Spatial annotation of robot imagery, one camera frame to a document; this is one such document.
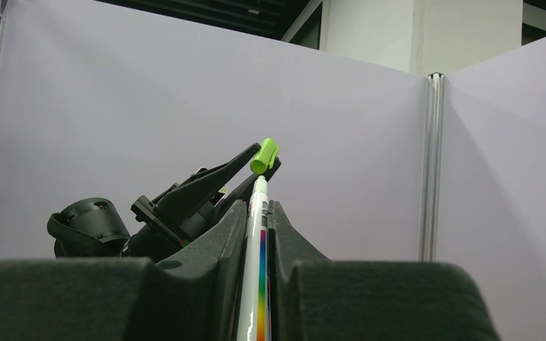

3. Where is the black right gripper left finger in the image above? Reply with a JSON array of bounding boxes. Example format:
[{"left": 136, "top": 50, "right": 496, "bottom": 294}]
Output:
[{"left": 0, "top": 201, "right": 247, "bottom": 340}]

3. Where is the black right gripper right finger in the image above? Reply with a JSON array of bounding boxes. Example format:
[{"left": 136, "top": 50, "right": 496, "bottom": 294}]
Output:
[{"left": 267, "top": 201, "right": 500, "bottom": 340}]

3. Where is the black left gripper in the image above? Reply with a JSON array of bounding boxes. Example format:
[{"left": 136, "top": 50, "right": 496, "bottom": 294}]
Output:
[{"left": 129, "top": 143, "right": 282, "bottom": 262}]

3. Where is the green capped white marker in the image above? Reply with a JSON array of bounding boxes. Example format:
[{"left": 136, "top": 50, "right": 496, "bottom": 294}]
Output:
[{"left": 236, "top": 175, "right": 272, "bottom": 341}]

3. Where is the green marker cap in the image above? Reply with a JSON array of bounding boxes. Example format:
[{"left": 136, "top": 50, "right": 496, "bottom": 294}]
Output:
[{"left": 250, "top": 138, "right": 279, "bottom": 175}]

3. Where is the silver corner frame post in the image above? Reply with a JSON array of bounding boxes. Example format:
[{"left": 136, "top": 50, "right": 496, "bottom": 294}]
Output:
[{"left": 419, "top": 72, "right": 445, "bottom": 262}]

